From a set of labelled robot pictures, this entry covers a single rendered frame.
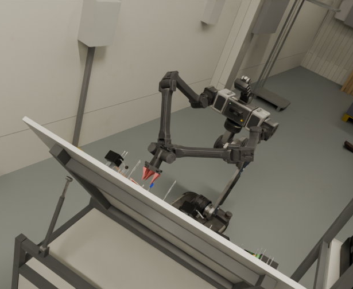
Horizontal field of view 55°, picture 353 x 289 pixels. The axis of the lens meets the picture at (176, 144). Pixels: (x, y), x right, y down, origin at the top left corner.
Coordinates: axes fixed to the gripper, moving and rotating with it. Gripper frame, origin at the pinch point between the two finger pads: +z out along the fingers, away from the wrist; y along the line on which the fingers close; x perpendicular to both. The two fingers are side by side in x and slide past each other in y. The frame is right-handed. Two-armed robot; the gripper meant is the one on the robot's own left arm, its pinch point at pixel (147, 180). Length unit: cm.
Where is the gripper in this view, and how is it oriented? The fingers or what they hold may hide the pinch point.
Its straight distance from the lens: 197.5
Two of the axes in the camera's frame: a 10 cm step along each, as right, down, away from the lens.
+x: 1.3, 1.3, 9.8
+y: 8.9, 4.3, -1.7
